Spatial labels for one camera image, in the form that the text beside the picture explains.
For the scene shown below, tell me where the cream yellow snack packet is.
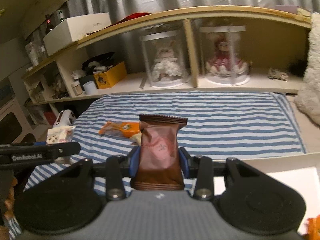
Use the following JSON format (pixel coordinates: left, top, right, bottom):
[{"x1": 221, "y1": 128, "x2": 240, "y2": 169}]
[{"x1": 130, "y1": 132, "x2": 142, "y2": 146}]

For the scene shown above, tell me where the white cartoon snack packet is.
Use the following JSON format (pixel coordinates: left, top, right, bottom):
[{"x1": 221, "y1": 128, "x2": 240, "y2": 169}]
[{"x1": 46, "y1": 126, "x2": 75, "y2": 144}]

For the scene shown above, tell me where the white tray box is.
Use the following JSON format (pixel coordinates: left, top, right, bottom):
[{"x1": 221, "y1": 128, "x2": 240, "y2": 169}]
[{"x1": 209, "y1": 153, "x2": 319, "y2": 239}]

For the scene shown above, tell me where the white cylindrical cup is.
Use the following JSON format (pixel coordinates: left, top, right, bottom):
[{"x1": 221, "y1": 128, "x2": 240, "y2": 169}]
[{"x1": 83, "y1": 80, "x2": 98, "y2": 95}]

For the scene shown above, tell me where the white space heater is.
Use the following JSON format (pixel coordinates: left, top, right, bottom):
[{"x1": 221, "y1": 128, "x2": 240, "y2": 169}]
[{"x1": 53, "y1": 109, "x2": 76, "y2": 128}]

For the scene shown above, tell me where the yellow cardboard box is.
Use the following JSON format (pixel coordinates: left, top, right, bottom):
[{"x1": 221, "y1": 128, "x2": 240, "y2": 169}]
[{"x1": 93, "y1": 62, "x2": 127, "y2": 89}]

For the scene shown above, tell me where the pink dress doll case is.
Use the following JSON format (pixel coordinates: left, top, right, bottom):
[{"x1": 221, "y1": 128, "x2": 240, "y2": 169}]
[{"x1": 200, "y1": 25, "x2": 250, "y2": 86}]

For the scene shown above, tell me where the white fluffy pillow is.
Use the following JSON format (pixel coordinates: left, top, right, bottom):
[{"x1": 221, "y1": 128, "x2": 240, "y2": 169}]
[{"x1": 295, "y1": 12, "x2": 320, "y2": 125}]

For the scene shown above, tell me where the orange snack packet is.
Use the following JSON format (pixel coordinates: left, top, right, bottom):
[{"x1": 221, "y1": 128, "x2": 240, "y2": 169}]
[
  {"x1": 99, "y1": 121, "x2": 140, "y2": 138},
  {"x1": 303, "y1": 215, "x2": 320, "y2": 240}
]

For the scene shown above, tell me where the white box on shelf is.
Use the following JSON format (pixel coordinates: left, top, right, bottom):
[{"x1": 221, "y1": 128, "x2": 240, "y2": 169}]
[{"x1": 43, "y1": 12, "x2": 112, "y2": 56}]

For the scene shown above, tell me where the wooden headboard shelf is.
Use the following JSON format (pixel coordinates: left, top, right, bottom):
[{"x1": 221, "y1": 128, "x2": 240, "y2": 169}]
[{"x1": 22, "y1": 5, "x2": 311, "y2": 105}]

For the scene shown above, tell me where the person left hand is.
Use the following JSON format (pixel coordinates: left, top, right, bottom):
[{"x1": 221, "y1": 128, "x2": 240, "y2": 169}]
[{"x1": 4, "y1": 177, "x2": 17, "y2": 221}]

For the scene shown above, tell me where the red storage box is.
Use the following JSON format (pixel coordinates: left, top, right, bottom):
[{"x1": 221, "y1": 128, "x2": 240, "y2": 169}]
[{"x1": 43, "y1": 112, "x2": 56, "y2": 126}]

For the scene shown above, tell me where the white dress doll case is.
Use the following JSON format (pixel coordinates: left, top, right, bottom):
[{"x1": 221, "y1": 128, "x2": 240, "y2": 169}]
[{"x1": 140, "y1": 30, "x2": 189, "y2": 88}]

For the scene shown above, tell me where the small beige jar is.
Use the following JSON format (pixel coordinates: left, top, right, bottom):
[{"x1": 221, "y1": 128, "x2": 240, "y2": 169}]
[{"x1": 71, "y1": 80, "x2": 83, "y2": 96}]

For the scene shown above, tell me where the blue white striped blanket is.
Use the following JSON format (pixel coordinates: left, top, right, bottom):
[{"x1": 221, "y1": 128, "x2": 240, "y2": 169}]
[{"x1": 8, "y1": 90, "x2": 307, "y2": 240}]

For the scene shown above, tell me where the brown snack packet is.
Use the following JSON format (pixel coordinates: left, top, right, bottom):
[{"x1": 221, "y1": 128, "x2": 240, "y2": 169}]
[{"x1": 131, "y1": 114, "x2": 188, "y2": 191}]

